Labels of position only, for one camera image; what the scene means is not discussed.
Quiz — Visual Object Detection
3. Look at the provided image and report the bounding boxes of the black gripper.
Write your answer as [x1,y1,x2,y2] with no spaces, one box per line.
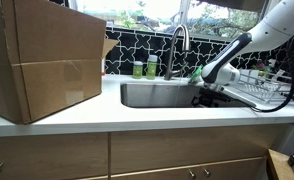
[190,83,234,108]

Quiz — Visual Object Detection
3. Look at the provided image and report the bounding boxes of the stainless steel sink basin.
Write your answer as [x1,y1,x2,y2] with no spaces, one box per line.
[119,81,257,109]

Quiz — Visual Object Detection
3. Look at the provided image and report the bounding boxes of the large brown cardboard box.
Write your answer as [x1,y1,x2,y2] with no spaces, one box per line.
[0,0,120,126]

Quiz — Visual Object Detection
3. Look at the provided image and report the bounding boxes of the green dish brush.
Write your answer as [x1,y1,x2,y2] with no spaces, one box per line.
[187,64,205,85]

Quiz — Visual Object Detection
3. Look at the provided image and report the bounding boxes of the tall green soap bottle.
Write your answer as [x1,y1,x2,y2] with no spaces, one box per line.
[146,54,159,81]

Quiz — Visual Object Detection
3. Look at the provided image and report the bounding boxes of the wooden kitchen cabinet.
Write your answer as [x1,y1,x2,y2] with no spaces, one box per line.
[0,123,293,180]

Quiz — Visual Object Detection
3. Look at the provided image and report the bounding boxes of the green sponge jar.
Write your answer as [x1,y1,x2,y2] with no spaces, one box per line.
[132,60,144,80]

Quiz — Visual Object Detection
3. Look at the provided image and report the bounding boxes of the brushed steel kitchen faucet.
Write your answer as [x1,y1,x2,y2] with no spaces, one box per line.
[163,23,191,81]

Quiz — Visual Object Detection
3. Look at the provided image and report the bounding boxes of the small purple flower plant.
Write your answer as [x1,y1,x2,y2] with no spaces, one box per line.
[252,61,272,78]

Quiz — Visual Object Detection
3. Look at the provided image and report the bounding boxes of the light wooden board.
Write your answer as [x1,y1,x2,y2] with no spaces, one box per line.
[266,148,294,180]

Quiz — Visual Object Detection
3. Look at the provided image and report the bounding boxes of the metal wire dish rack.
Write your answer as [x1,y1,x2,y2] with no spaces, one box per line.
[230,67,294,105]

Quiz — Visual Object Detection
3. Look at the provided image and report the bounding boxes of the white window frame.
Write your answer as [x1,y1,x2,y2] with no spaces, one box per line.
[68,0,278,44]

